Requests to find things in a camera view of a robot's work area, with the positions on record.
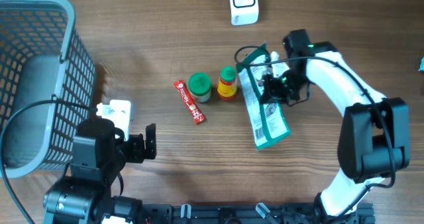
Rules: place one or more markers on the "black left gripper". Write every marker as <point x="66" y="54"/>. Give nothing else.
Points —
<point x="136" y="142"/>

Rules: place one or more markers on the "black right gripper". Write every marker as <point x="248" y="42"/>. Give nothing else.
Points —
<point x="271" y="94"/>

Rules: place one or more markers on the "green snack bag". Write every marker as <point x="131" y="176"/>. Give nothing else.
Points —
<point x="267" y="120"/>

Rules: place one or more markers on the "red chilli sauce bottle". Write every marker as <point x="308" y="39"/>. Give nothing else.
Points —
<point x="227" y="84"/>

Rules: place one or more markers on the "red sauce sachet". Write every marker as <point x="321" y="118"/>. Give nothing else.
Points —
<point x="198" y="116"/>

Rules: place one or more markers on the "green lid jar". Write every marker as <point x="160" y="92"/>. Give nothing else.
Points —
<point x="199" y="86"/>

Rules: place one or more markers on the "teal wet wipes pack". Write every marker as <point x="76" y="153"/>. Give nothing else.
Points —
<point x="421" y="67"/>

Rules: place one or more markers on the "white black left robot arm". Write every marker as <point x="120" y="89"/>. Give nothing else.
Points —
<point x="101" y="151"/>

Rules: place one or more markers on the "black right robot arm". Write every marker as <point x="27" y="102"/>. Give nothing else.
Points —
<point x="374" y="142"/>

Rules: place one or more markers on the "white barcode scanner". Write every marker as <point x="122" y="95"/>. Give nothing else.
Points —
<point x="244" y="12"/>

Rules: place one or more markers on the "grey plastic shopping basket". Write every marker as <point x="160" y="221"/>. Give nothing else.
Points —
<point x="47" y="83"/>

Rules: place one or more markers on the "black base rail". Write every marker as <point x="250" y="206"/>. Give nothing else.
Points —
<point x="221" y="214"/>

